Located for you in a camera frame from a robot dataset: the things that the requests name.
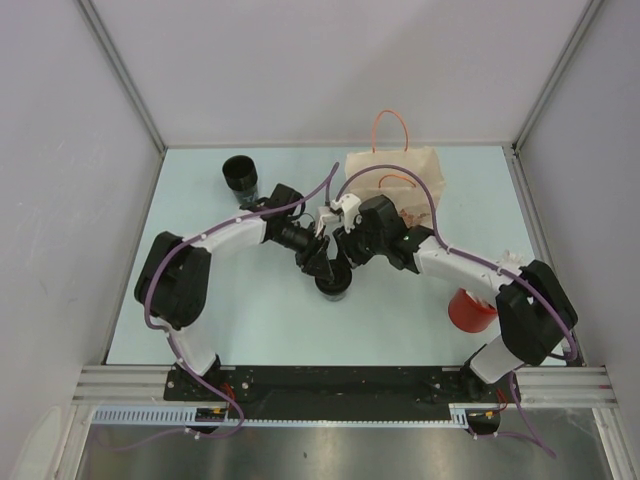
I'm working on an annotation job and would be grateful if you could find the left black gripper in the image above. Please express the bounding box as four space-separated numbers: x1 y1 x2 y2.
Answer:
272 222 333 282

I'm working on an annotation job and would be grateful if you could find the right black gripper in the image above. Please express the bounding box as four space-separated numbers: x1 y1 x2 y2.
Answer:
333 216 386 272

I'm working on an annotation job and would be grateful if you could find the black coffee cup lid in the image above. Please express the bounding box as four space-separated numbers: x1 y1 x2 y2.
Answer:
315 261 352 296

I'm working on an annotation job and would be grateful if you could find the dark translucent coffee cup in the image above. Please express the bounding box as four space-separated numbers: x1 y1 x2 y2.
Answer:
320 288 348 302

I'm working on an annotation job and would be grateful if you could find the tall black tumbler cup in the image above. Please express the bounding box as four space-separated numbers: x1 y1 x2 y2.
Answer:
222 155 258 205

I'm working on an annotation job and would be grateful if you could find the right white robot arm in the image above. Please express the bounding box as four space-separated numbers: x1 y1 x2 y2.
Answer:
330 194 578 401

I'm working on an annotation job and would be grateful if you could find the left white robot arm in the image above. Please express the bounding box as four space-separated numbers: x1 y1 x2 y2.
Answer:
134 184 336 400

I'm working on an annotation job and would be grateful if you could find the red straw holder cup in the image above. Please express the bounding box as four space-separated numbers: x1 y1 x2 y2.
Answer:
448 289 498 334

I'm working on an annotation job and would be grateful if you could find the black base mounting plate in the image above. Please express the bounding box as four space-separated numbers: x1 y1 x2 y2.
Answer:
164 365 521 422

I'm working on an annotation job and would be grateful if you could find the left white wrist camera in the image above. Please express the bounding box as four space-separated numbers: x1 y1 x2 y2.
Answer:
315 206 340 238

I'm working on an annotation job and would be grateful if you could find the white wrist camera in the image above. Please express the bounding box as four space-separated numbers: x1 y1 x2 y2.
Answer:
315 206 340 238
330 194 361 234

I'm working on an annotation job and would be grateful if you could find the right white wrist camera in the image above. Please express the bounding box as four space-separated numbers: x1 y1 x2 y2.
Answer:
330 194 361 234

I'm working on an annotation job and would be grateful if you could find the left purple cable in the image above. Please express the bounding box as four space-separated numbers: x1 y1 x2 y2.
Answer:
99 162 341 451

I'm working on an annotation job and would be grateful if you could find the purple cable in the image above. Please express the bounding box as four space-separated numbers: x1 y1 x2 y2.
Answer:
333 164 579 459
99 162 341 451

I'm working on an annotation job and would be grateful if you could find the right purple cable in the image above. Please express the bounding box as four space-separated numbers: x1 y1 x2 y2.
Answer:
333 164 579 459

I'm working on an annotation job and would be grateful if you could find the aluminium frame rail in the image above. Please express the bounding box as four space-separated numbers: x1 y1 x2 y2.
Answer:
72 365 171 405

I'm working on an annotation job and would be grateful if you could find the white slotted cable duct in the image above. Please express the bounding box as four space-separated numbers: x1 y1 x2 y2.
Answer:
92 402 474 430

